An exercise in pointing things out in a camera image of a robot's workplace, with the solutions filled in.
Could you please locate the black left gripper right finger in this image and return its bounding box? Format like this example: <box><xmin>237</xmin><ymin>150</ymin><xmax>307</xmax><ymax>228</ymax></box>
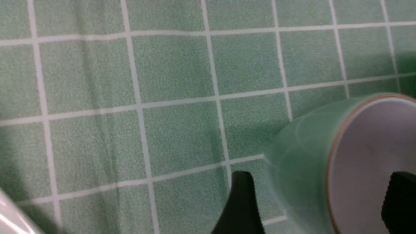
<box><xmin>381</xmin><ymin>171</ymin><xmax>416</xmax><ymax>234</ymax></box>

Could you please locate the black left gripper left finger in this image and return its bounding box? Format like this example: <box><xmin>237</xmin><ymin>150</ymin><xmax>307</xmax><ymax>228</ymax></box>
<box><xmin>211</xmin><ymin>171</ymin><xmax>265</xmax><ymax>234</ymax></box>

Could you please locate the large pale blue plate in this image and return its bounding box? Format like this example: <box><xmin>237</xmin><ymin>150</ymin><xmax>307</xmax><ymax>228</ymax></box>
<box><xmin>0</xmin><ymin>189</ymin><xmax>44</xmax><ymax>234</ymax></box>

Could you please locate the green checkered tablecloth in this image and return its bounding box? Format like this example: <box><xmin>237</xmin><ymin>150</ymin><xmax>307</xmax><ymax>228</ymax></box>
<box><xmin>0</xmin><ymin>0</ymin><xmax>415</xmax><ymax>234</ymax></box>

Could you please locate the pale green ceramic cup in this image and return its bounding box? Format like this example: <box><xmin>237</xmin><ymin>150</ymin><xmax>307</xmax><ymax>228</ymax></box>
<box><xmin>265</xmin><ymin>93</ymin><xmax>416</xmax><ymax>234</ymax></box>

